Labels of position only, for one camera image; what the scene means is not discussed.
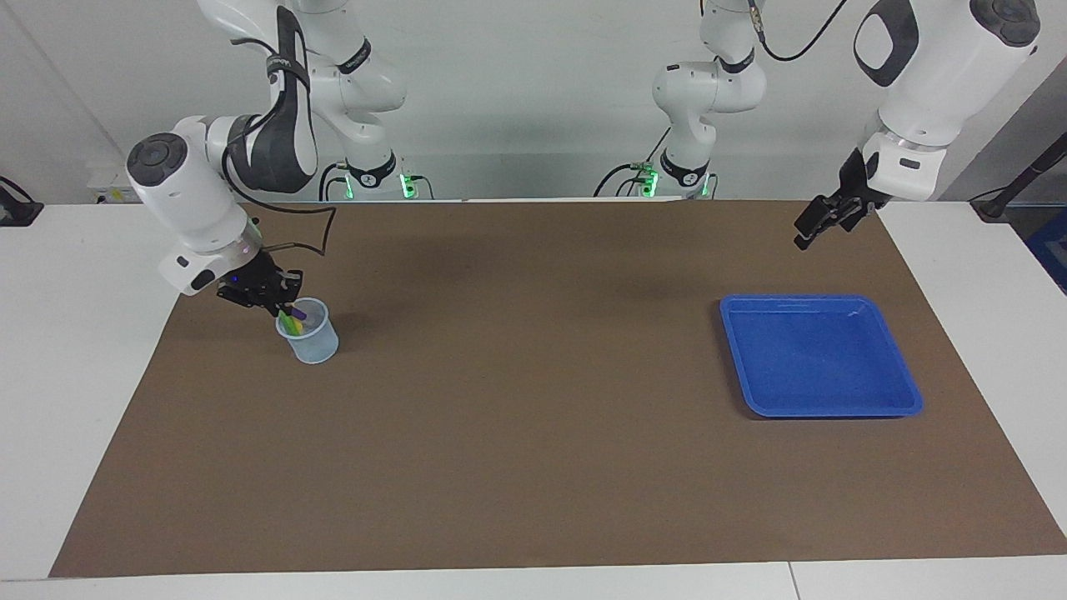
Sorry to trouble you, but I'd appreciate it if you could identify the translucent plastic cup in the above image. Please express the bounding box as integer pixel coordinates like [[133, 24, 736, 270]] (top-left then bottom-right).
[[276, 297, 340, 365]]

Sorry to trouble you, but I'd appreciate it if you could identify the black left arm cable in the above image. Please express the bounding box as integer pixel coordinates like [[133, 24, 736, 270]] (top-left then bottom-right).
[[746, 0, 848, 64]]

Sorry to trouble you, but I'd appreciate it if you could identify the black clamp mount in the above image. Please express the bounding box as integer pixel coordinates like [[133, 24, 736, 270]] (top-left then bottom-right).
[[0, 177, 44, 228]]

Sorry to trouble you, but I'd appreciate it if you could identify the blue crate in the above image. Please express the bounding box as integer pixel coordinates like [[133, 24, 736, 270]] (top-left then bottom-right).
[[1024, 208, 1067, 294]]

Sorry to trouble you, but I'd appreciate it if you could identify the brown table mat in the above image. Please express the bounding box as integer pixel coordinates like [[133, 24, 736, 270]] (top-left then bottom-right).
[[48, 198, 1067, 578]]

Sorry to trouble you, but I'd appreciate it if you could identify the black stand leg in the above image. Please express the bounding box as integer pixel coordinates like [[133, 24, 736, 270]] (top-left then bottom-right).
[[971, 133, 1067, 223]]

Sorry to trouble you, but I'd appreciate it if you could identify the white power strip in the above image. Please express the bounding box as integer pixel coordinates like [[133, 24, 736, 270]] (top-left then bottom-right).
[[88, 162, 143, 205]]

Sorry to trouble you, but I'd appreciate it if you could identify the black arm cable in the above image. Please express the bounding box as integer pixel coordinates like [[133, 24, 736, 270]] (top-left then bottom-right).
[[746, 0, 848, 64], [223, 50, 338, 258]]

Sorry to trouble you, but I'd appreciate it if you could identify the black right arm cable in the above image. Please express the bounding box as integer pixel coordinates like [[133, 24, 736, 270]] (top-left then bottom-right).
[[223, 50, 338, 258]]

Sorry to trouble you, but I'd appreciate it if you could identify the blue plastic tray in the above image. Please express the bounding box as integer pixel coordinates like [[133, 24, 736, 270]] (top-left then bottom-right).
[[719, 293, 924, 419]]

